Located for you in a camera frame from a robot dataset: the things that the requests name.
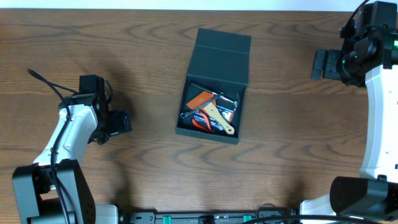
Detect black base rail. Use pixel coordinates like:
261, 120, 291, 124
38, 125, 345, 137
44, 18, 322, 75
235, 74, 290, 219
118, 207, 298, 224

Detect blue screwdriver bit case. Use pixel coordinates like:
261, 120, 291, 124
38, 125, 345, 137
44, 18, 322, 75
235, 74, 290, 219
199, 105, 234, 131

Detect right black cable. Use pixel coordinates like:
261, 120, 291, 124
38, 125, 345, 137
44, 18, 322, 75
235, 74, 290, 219
345, 0, 371, 30

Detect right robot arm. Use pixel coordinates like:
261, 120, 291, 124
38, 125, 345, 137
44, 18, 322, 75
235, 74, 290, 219
298, 1, 397, 223

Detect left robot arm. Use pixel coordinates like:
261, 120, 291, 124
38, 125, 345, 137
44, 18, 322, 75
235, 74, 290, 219
12, 75, 132, 224

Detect small black-handled hammer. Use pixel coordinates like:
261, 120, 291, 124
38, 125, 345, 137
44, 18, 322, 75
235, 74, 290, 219
190, 82, 240, 111

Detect orange scraper wooden handle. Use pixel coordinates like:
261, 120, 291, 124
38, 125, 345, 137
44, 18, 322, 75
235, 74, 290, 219
180, 91, 235, 136

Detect silver ring wrench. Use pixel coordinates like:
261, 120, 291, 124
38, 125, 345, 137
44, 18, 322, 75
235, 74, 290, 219
180, 91, 224, 119

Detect red black pliers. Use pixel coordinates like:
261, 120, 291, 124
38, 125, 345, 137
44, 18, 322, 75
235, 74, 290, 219
192, 111, 215, 134

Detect dark green box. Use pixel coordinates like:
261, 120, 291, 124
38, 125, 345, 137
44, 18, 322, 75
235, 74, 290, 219
175, 28, 251, 144

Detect left black cable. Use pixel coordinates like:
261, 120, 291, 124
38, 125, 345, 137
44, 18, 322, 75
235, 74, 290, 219
27, 68, 81, 224

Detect black cable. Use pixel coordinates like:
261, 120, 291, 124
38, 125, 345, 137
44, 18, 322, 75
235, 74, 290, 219
27, 68, 81, 224
345, 0, 371, 30

